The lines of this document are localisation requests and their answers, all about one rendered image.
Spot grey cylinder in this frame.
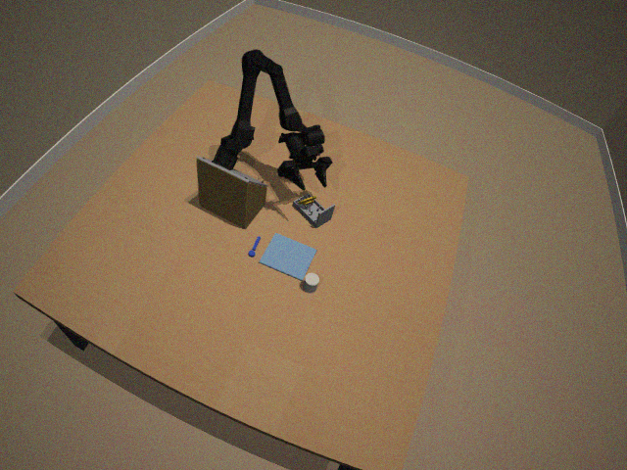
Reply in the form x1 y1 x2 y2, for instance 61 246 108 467
303 273 319 294

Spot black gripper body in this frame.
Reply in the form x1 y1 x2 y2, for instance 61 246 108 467
277 144 333 177

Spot blue flat mat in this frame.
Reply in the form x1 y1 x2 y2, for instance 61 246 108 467
259 233 316 281

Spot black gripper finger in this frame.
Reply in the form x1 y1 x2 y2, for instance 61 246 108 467
284 167 306 191
315 164 329 187

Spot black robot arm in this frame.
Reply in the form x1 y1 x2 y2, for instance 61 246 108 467
212 49 325 170

